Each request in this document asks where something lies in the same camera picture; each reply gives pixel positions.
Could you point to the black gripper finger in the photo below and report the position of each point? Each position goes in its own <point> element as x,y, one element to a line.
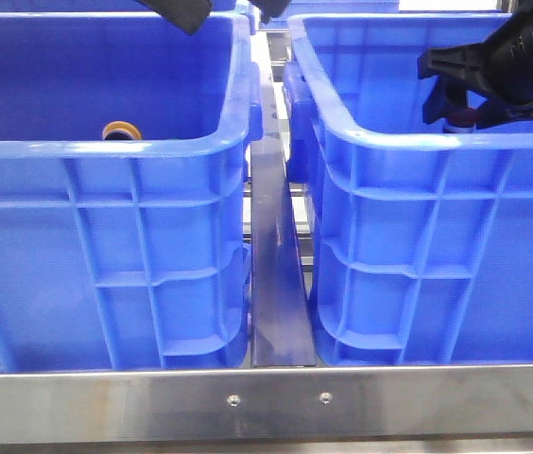
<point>495,112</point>
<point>458,70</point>

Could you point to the blue plastic crate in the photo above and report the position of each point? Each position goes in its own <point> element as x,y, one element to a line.
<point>123,255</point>
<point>423,239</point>

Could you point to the red mushroom push button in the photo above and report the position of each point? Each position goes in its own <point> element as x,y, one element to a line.
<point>461,121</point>

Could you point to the yellow mushroom push button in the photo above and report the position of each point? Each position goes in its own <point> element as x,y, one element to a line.
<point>121,131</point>

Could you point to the metal divider rail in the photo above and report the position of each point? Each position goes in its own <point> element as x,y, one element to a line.
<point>281,332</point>

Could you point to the stainless steel front rail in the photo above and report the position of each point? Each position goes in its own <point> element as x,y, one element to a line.
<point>276,404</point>

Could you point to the right rail screw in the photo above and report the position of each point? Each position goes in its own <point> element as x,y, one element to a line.
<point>325,398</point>

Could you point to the blue plastic crate right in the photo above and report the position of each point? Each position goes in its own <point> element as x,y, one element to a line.
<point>423,239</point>

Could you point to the blue crate rear left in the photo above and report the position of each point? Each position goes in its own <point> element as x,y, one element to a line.
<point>239,7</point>

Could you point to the blue crate rear right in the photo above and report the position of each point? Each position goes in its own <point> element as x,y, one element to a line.
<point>331,6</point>

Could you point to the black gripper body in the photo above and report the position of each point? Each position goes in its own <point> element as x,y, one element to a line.
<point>508,60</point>

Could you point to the blue plastic crate left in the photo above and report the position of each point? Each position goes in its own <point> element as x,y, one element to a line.
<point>123,255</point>

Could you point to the rail screw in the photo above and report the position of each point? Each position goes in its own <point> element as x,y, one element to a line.
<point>233,400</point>
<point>325,398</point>

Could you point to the left rail screw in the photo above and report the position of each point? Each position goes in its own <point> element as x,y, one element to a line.
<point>233,400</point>

